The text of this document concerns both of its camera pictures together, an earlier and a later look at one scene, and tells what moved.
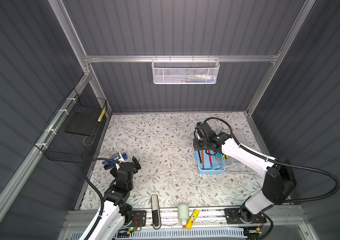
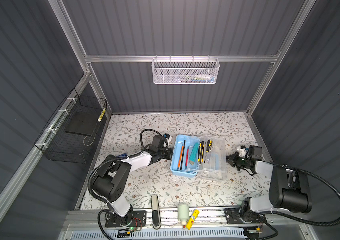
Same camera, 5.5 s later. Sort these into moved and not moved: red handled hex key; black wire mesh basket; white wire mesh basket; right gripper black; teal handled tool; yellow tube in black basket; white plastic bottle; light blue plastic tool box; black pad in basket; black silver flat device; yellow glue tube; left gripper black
Moved: teal handled tool; left gripper black; light blue plastic tool box; red handled hex key; right gripper black
Not moved: black pad in basket; yellow tube in black basket; black silver flat device; black wire mesh basket; white plastic bottle; yellow glue tube; white wire mesh basket
